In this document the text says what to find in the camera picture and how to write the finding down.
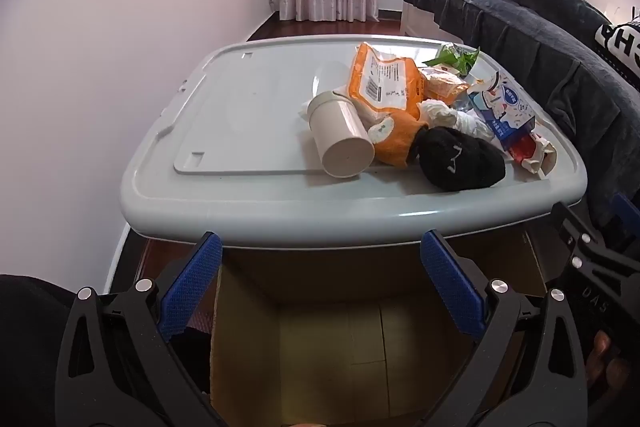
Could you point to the red white wrapper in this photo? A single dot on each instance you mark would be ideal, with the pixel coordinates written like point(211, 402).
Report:
point(525, 154)

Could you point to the orange plastic packet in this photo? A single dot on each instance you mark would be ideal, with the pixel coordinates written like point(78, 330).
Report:
point(395, 137)

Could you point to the green snack bag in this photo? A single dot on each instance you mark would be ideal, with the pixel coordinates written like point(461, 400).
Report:
point(452, 57)

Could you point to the brown cardboard box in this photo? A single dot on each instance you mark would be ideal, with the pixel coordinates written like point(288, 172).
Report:
point(325, 337)

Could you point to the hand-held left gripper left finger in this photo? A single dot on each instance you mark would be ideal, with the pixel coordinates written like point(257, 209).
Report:
point(192, 287)

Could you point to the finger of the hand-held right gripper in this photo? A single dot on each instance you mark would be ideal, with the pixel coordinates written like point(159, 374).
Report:
point(627, 212)
point(580, 247)

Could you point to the beige plastic cup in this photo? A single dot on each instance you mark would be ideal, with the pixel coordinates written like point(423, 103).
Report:
point(340, 137)

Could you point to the person's right hand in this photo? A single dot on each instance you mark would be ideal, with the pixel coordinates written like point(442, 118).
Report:
point(607, 364)

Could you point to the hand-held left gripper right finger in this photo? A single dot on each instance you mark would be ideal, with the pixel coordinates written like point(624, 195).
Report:
point(450, 287)

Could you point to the black garment with white print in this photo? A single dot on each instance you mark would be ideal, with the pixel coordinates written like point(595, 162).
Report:
point(620, 47)

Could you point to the white bed frame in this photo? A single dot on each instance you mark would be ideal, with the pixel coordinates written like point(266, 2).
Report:
point(417, 22)

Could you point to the blue white carton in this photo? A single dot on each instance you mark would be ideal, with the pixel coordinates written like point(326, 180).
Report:
point(505, 112)

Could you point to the person's dark clothing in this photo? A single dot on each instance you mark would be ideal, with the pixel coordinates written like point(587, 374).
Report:
point(25, 347)

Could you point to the grey plastic bin lid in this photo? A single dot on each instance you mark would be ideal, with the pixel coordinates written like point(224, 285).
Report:
point(240, 117)

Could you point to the black sock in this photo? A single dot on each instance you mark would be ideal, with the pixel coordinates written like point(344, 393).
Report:
point(460, 162)

